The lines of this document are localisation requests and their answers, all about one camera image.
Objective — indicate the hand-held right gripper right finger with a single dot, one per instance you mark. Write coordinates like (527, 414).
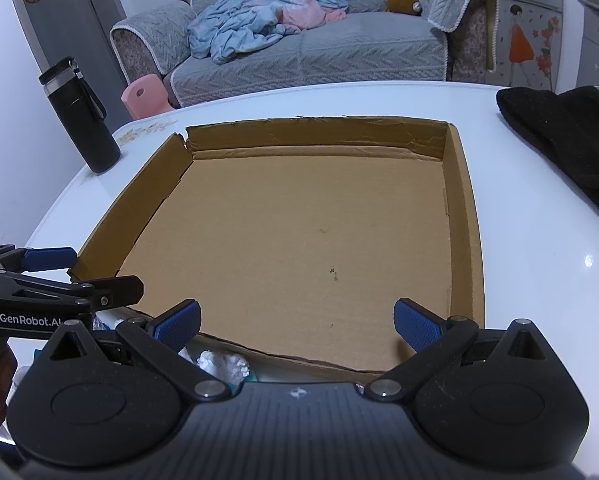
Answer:
(417, 327)

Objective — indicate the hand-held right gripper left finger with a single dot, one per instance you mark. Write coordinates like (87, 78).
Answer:
(179, 322)

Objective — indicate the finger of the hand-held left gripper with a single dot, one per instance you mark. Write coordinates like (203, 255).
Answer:
(114, 292)
(49, 258)

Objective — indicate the bubble wrap roll teal band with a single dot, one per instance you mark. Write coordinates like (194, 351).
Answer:
(219, 362)

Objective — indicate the shallow cardboard box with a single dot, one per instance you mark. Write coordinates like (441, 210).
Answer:
(289, 240)

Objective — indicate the black thermos bottle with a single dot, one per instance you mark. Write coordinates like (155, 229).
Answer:
(84, 130)

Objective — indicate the pink plastic child chair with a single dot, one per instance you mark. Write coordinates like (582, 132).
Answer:
(147, 95)

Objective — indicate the grey door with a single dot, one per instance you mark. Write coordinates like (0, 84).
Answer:
(69, 25)

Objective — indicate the black knit hat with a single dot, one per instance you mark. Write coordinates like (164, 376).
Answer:
(569, 130)

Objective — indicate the grey quilted sofa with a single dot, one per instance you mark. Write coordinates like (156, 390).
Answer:
(359, 50)

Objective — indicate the light blue blanket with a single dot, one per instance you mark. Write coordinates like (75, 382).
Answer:
(239, 15)

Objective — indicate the brown plush toy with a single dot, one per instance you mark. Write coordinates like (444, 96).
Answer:
(402, 0)

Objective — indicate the pink blanket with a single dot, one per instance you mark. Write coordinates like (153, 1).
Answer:
(304, 15)

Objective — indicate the grey cabinet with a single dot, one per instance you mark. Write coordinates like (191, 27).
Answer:
(594, 45)

